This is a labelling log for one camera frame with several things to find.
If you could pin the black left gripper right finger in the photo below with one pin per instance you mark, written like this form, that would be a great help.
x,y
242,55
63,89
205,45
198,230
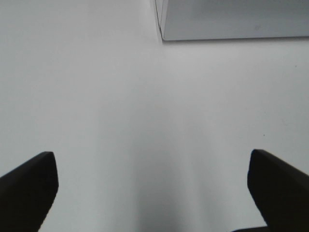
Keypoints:
x,y
280,192

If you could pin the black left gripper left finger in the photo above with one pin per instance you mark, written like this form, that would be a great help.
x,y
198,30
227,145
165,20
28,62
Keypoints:
x,y
27,193

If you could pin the white microwave door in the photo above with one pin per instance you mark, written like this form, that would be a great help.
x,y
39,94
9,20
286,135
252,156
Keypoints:
x,y
236,19

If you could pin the white microwave oven body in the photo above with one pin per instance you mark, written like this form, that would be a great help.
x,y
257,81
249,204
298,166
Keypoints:
x,y
161,8

